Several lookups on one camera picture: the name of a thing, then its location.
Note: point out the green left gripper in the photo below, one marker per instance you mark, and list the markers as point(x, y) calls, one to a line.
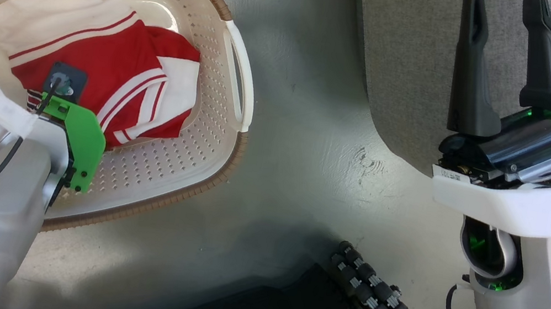
point(84, 145)

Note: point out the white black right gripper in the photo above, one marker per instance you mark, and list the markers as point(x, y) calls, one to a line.
point(538, 187)

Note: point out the red and white jersey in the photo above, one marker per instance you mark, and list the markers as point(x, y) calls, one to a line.
point(117, 61)

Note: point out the dark striped cloth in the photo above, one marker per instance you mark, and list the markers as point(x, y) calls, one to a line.
point(34, 99)

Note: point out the cream perforated plastic laundry basket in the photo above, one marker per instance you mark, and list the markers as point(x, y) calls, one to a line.
point(161, 169)

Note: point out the black roller wheel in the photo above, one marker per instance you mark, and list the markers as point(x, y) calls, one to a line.
point(385, 301)

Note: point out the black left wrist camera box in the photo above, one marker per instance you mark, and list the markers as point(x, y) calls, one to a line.
point(75, 76)

